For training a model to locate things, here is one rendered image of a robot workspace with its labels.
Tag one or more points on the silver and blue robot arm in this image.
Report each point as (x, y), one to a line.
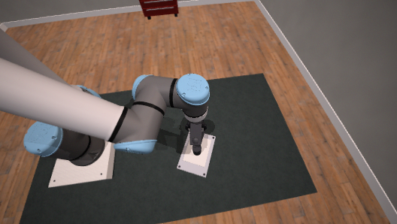
(73, 125)

